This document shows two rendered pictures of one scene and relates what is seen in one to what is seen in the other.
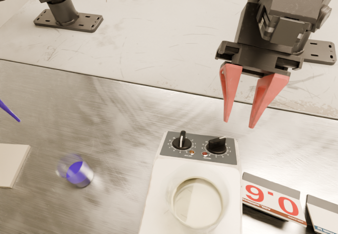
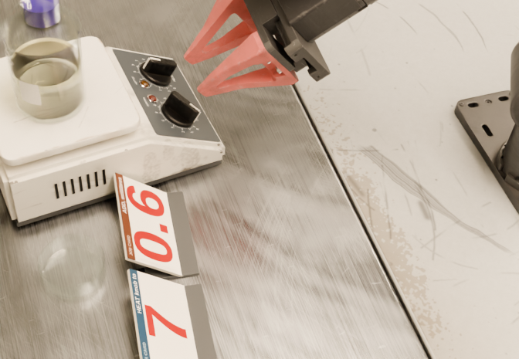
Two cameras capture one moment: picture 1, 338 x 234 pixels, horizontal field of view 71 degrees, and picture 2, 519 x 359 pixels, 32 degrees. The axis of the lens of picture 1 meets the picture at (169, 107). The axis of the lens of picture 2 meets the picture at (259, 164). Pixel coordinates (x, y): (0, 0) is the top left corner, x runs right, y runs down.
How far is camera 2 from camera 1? 0.60 m
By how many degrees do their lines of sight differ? 27
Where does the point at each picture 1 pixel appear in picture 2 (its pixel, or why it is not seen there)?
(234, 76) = not seen: outside the picture
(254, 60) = not seen: outside the picture
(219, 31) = (481, 51)
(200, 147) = (164, 96)
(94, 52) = not seen: outside the picture
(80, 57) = not seen: outside the picture
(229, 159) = (163, 127)
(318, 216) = (161, 288)
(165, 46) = not seen: outside the picture
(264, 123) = (301, 191)
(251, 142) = (247, 185)
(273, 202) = (144, 224)
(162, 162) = (93, 43)
